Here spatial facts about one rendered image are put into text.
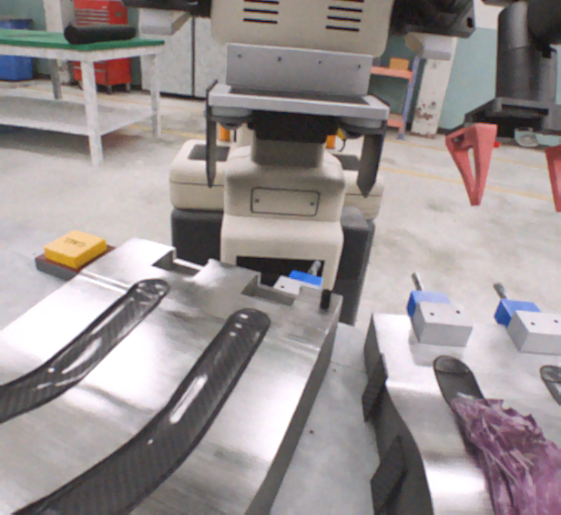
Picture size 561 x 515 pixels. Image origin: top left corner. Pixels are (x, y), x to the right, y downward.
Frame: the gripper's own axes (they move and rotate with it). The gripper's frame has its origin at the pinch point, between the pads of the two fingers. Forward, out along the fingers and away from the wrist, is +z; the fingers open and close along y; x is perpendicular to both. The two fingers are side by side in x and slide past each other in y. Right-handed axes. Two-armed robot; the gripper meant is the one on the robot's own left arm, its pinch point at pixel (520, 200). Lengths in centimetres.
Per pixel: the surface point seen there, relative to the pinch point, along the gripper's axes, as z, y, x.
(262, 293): 11.5, -25.4, 5.7
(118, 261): 8.8, -41.3, 6.1
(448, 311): 11.9, -6.0, 1.9
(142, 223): 6, -93, 208
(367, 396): 20.2, -14.7, -0.3
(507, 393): 18.1, -2.8, -4.4
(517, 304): 11.5, 4.3, 5.5
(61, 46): -114, -169, 251
